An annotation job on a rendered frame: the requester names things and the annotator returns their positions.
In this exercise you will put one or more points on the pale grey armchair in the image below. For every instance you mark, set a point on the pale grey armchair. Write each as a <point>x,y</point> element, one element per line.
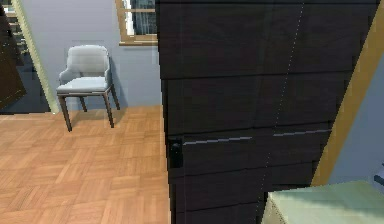
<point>87,70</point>

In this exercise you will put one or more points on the wooden framed window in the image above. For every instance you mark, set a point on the wooden framed window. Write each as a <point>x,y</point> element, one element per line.
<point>140,20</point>

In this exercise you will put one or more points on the small dark blue object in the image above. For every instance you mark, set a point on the small dark blue object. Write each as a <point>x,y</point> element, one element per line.
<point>379,179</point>

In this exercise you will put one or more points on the dark brown open door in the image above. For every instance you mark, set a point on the dark brown open door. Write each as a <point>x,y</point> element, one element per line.
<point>8,73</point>

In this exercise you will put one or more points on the dark brown room door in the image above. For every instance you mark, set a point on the dark brown room door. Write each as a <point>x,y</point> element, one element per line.
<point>253,100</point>

